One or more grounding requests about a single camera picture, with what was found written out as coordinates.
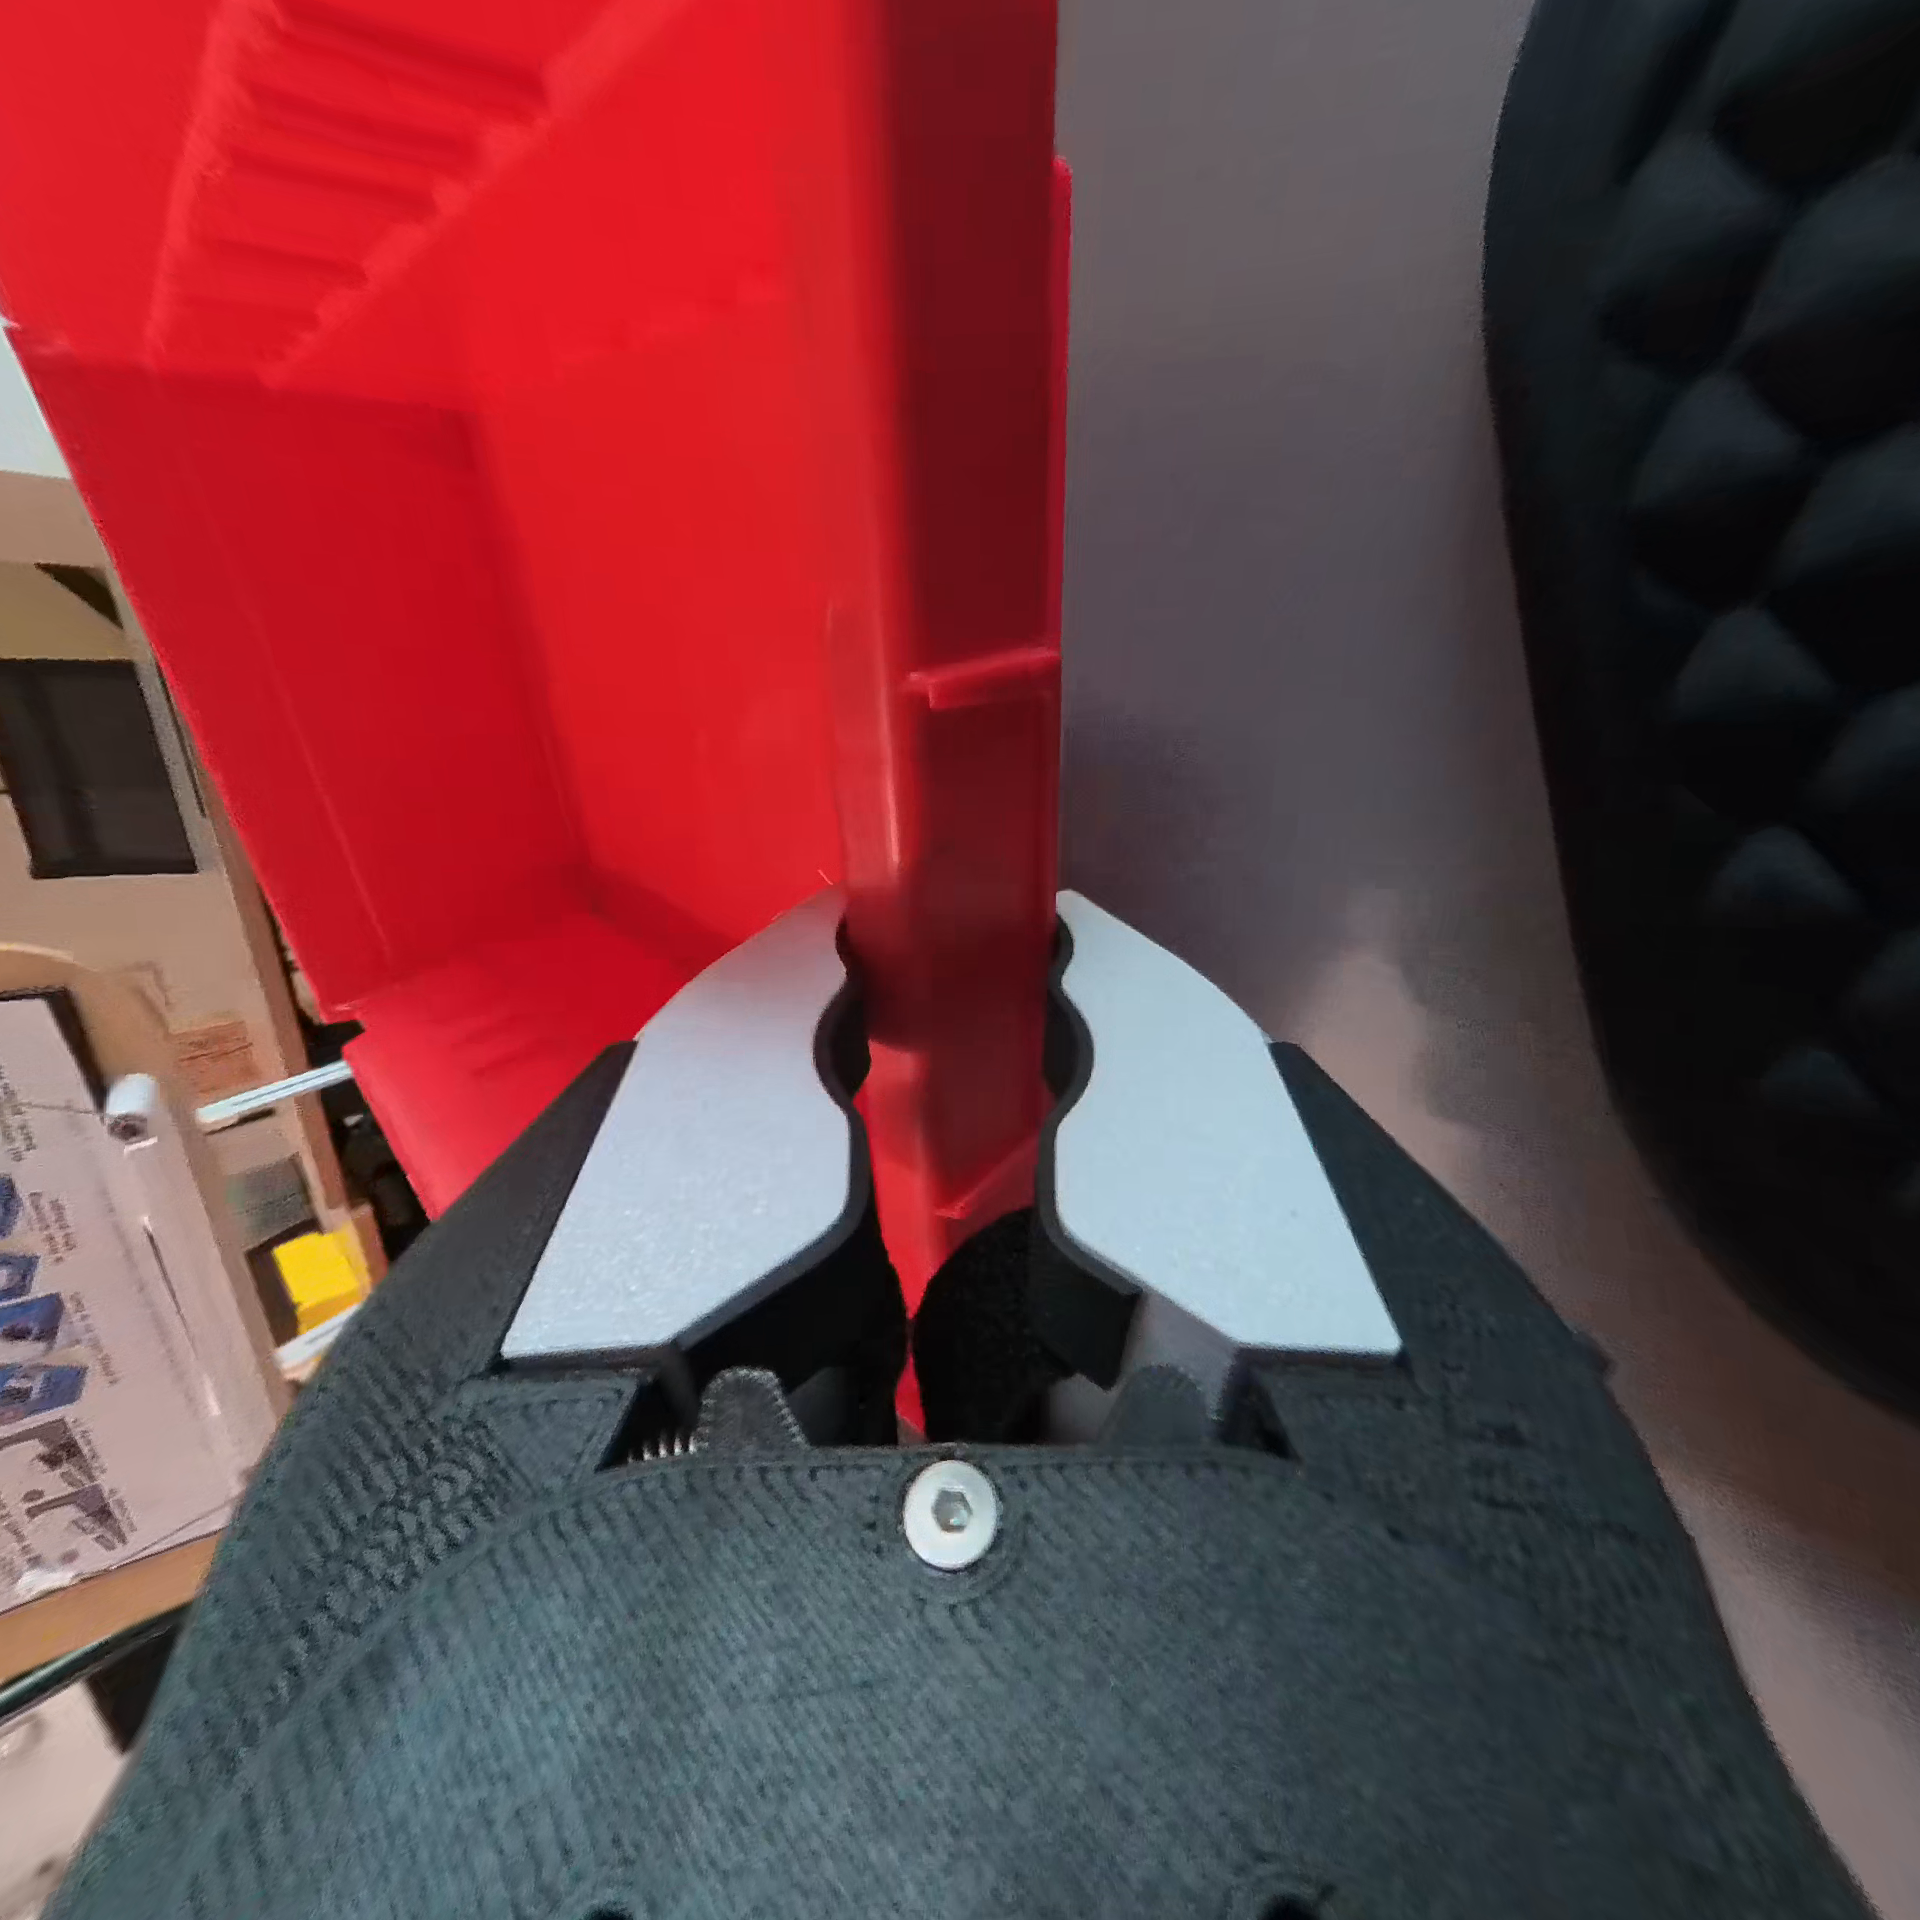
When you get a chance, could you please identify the printed instruction sheet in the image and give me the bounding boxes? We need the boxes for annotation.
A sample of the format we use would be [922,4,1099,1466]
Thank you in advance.
[0,987,287,1616]

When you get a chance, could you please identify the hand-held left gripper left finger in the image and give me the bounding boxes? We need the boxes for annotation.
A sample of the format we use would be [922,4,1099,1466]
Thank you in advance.
[497,886,877,1374]

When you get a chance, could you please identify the thin black wire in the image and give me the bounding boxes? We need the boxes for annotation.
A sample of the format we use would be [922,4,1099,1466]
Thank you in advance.
[0,1612,186,1728]

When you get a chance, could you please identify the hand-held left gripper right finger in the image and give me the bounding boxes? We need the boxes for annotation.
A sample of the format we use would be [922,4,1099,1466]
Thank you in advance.
[1035,890,1407,1404]

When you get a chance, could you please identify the yellow plastic bin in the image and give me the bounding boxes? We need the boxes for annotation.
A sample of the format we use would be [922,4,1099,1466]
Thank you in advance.
[266,1230,371,1337]

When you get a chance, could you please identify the black mesh cushion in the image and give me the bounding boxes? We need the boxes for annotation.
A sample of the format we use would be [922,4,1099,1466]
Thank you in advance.
[1483,0,1920,1419]

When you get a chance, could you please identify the red plastic bin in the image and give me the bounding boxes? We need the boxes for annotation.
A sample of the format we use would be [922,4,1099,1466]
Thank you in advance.
[0,0,1078,1432]

